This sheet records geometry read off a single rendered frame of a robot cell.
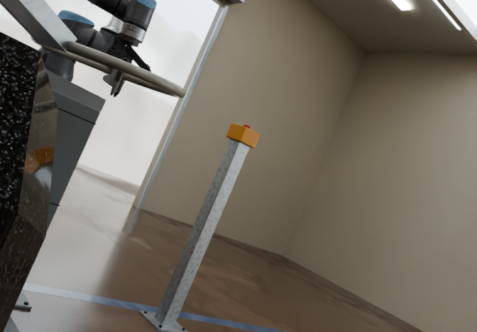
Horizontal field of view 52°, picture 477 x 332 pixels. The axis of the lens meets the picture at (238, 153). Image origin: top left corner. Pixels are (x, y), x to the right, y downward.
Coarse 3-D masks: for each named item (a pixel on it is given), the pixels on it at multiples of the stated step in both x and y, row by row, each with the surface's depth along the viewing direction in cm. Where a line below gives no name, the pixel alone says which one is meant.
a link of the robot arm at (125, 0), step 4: (124, 0) 181; (128, 0) 182; (120, 4) 180; (124, 4) 180; (120, 8) 180; (124, 8) 181; (116, 12) 181; (120, 12) 181; (124, 12) 181; (116, 16) 183; (120, 16) 183
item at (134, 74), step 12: (48, 48) 156; (72, 48) 128; (84, 48) 128; (84, 60) 168; (96, 60) 129; (108, 60) 129; (120, 60) 130; (108, 72) 173; (132, 72) 131; (144, 72) 133; (144, 84) 173; (156, 84) 137; (168, 84) 140; (180, 96) 152
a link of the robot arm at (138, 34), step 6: (126, 24) 171; (120, 30) 173; (126, 30) 171; (132, 30) 171; (138, 30) 172; (126, 36) 172; (132, 36) 171; (138, 36) 173; (144, 36) 176; (138, 42) 176
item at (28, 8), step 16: (0, 0) 121; (16, 0) 115; (32, 0) 117; (16, 16) 125; (32, 16) 119; (48, 16) 122; (32, 32) 130; (48, 32) 123; (64, 32) 127; (64, 48) 128
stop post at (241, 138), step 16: (240, 128) 248; (240, 144) 249; (224, 160) 251; (240, 160) 251; (224, 176) 247; (208, 192) 251; (224, 192) 249; (208, 208) 247; (208, 224) 247; (192, 240) 247; (208, 240) 249; (192, 256) 245; (176, 272) 247; (192, 272) 247; (176, 288) 243; (160, 304) 247; (176, 304) 245; (160, 320) 243
